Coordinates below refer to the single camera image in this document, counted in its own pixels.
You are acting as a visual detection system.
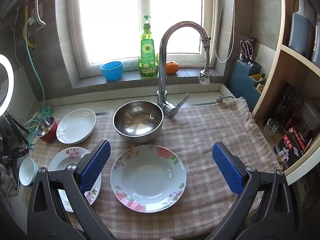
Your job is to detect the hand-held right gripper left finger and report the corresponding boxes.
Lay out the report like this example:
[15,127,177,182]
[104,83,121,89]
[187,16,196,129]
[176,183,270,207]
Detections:
[27,139,118,240]

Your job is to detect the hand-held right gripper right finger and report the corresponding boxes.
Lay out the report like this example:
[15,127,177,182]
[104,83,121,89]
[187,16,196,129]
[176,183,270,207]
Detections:
[205,141,299,240]

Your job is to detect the small floral plate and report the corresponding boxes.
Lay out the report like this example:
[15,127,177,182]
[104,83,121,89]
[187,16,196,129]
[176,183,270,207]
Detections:
[47,146,102,213]

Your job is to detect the white oval plate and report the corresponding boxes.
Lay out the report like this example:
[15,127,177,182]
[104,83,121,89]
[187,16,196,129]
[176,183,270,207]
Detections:
[56,108,97,145]

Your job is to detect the large floral plate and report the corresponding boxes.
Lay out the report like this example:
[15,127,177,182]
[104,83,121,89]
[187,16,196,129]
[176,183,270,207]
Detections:
[110,144,187,213]

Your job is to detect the red steel-lined bowl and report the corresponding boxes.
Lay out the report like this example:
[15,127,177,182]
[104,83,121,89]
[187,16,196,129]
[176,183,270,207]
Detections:
[35,116,58,143]

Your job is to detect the large steel bowl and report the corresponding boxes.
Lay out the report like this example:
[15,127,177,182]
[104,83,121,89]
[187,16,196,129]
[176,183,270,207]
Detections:
[113,100,164,144]

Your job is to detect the light blue bowl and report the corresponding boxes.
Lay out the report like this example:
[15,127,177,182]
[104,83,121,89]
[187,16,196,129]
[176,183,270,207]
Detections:
[19,157,39,187]

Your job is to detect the pink plaid cloth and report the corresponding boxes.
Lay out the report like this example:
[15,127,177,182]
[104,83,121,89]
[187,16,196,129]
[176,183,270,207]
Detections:
[24,97,280,240]

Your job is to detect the clear glass cup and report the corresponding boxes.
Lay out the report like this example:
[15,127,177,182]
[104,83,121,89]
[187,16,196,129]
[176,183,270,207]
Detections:
[264,118,279,137]

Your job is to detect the red and black box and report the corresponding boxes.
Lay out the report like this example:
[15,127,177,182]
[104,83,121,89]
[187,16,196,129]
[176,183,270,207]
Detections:
[272,126,313,172]

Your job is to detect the black device on tripod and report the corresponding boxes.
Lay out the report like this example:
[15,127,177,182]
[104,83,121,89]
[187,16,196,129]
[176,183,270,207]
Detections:
[0,136,30,167]

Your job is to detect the blue knife holder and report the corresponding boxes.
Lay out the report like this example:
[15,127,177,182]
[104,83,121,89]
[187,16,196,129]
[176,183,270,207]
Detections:
[229,57,267,112]

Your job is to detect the tall black box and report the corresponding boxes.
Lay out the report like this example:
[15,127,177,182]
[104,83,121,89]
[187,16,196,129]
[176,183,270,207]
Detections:
[274,82,297,127]

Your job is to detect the black tripod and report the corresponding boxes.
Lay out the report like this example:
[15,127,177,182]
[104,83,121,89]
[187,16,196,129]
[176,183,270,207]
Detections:
[5,112,32,145]

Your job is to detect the blue fluted silicone cup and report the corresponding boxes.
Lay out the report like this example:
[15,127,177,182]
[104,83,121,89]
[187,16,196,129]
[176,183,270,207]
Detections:
[100,61,123,82]

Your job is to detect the wooden shelf unit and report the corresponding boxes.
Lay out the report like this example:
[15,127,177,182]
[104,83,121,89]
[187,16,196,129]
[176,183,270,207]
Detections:
[251,0,320,185]

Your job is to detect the orange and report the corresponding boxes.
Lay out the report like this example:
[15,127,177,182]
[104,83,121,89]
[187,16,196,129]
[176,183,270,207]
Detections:
[166,60,180,75]

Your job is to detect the green dish soap bottle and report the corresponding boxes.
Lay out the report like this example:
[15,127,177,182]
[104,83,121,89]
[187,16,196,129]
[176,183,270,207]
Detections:
[138,15,159,78]

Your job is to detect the black scissors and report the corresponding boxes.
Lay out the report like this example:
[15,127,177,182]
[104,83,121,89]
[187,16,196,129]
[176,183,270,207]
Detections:
[239,37,257,62]

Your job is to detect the chrome kitchen faucet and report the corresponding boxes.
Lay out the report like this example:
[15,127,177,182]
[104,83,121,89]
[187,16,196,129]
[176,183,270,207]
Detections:
[156,21,212,118]

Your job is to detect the white framed window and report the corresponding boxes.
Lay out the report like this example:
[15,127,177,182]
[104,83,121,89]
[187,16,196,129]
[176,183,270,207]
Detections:
[55,0,225,80]

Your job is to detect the yellow pipe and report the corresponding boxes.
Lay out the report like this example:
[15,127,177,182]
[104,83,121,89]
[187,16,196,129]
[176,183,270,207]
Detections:
[23,5,35,48]

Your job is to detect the dark blue cutting board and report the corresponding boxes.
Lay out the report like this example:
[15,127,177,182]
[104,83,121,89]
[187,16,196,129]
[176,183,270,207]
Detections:
[287,0,316,58]

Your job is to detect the green hose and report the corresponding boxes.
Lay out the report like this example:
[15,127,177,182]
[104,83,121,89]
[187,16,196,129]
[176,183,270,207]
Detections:
[24,20,54,148]

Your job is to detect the white ring light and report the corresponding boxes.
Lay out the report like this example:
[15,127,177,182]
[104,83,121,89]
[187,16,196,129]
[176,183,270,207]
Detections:
[0,53,15,117]

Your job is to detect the metal bead chain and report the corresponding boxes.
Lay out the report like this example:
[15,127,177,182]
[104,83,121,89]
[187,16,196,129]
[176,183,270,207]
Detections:
[215,0,236,63]

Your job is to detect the flexible metal hose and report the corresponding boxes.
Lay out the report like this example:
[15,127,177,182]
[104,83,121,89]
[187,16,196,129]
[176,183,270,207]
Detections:
[35,0,47,28]

